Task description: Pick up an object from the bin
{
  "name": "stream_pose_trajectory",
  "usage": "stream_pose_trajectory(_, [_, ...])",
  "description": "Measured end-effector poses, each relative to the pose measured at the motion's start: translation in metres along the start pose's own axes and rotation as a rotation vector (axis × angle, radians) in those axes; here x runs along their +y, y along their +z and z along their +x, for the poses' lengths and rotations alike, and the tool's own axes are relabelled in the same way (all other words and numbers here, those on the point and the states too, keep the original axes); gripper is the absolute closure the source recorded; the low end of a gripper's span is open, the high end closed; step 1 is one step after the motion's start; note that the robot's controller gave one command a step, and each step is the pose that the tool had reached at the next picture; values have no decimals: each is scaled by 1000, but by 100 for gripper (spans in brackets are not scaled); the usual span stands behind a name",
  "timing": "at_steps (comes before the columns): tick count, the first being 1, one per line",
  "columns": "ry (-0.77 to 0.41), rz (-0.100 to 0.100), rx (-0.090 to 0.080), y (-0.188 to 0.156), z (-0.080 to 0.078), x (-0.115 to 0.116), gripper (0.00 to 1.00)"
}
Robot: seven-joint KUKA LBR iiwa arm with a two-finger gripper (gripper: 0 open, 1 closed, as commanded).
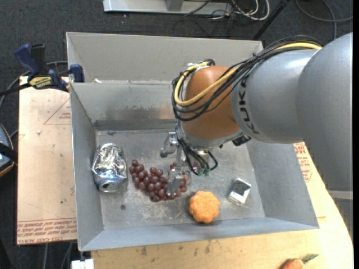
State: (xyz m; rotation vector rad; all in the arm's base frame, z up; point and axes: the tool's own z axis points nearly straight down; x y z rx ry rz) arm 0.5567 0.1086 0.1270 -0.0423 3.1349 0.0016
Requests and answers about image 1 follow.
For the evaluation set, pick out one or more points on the small clear plastic box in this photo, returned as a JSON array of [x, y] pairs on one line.
[[239, 191]]

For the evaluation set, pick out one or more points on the dark red grape bunch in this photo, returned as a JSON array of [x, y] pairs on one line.
[[148, 179]]

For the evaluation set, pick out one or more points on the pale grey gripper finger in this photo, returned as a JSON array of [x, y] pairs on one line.
[[175, 185], [187, 175]]

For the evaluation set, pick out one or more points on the brown cardboard board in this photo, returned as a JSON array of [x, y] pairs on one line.
[[45, 164]]

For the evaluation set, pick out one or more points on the black cylinder on white bracket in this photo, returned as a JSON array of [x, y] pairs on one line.
[[241, 140]]

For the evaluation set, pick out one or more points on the orange toy carrot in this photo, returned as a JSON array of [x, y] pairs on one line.
[[293, 263]]

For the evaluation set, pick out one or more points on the grey metal bin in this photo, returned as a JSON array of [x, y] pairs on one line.
[[126, 57]]

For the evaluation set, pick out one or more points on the crushed silver drink can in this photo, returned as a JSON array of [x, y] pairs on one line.
[[108, 164]]

